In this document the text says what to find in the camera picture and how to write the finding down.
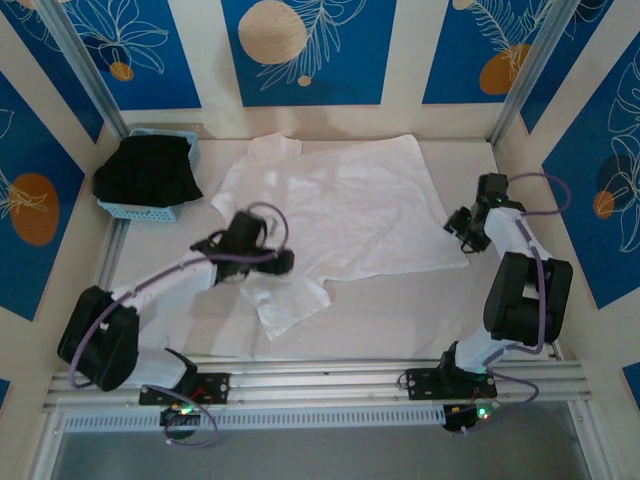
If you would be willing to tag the aluminium corner post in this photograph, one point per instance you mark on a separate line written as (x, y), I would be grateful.
(530, 65)
(85, 65)

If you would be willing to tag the white t-shirt with black print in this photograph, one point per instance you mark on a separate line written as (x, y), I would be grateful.
(350, 200)

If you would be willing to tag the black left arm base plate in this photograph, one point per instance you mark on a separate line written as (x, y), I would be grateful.
(215, 387)

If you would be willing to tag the light blue plastic basket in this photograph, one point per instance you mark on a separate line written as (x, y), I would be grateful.
(150, 215)

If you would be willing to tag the black controller box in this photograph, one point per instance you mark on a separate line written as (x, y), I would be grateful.
(465, 415)
(175, 417)

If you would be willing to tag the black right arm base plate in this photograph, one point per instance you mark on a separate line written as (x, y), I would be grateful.
(422, 382)

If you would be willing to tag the aluminium rail frame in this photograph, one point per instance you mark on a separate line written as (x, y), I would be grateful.
(325, 387)

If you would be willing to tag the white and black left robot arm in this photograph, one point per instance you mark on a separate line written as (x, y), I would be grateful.
(165, 280)

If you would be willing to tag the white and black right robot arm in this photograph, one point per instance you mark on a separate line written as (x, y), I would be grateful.
(525, 300)

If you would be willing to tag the black cloth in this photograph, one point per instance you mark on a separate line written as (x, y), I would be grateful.
(145, 170)

